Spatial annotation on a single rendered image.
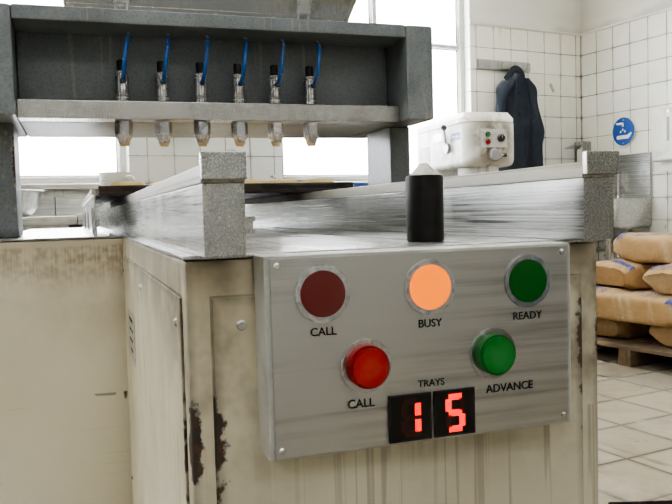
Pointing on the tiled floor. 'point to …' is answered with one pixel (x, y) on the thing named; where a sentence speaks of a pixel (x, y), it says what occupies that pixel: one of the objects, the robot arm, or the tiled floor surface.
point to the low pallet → (636, 350)
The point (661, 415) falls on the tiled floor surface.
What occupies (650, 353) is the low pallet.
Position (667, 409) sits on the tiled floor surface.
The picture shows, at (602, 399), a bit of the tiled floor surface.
